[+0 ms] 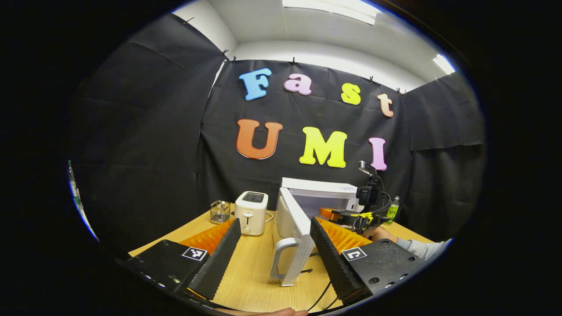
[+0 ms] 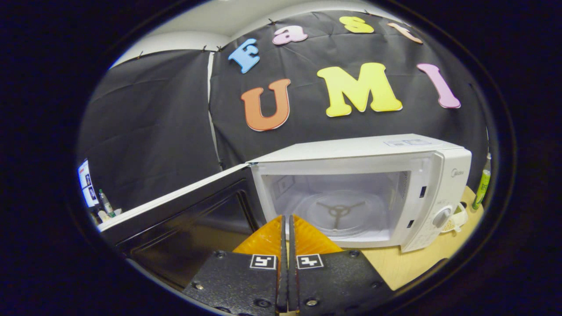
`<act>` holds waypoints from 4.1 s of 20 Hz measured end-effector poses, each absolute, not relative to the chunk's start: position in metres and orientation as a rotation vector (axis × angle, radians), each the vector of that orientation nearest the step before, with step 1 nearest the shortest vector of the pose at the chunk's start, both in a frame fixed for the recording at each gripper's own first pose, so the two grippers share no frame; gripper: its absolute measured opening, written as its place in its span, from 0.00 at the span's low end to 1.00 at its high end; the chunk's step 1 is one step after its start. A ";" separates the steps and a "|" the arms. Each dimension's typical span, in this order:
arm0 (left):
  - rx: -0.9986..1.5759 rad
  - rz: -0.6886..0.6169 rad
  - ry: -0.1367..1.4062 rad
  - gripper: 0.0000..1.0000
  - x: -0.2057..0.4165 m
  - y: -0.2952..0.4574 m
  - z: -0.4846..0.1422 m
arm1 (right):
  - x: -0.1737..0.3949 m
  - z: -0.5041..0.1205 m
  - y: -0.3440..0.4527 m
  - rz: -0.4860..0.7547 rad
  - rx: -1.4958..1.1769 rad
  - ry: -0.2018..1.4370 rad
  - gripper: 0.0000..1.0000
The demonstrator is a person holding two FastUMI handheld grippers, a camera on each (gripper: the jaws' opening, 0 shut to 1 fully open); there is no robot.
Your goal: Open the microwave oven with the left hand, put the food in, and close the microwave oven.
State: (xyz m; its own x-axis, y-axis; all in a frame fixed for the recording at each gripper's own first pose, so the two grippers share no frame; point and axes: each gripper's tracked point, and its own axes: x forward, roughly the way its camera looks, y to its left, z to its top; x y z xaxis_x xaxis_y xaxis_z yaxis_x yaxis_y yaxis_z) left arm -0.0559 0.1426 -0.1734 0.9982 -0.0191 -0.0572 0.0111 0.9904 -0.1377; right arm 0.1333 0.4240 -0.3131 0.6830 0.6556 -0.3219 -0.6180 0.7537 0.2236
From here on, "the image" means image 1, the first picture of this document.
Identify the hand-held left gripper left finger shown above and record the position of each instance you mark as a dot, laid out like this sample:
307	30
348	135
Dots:
219	259

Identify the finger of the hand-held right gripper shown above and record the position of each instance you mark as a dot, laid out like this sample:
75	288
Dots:
333	214

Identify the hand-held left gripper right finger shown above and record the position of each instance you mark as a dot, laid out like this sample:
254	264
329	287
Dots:
333	259

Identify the white microwave oven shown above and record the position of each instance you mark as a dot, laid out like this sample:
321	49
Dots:
292	215

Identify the green label drink bottle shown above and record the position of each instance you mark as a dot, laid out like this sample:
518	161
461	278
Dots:
393	211

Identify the white toaster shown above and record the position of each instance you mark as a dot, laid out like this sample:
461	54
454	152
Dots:
250	210

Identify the black backdrop cloth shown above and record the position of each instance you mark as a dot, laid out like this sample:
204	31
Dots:
145	145

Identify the small ceiling light panel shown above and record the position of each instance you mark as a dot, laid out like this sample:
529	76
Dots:
444	64

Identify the clear bottle with green cap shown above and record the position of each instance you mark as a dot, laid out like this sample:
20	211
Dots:
73	184

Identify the long ceiling light panel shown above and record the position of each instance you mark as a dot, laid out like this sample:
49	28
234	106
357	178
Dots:
331	9

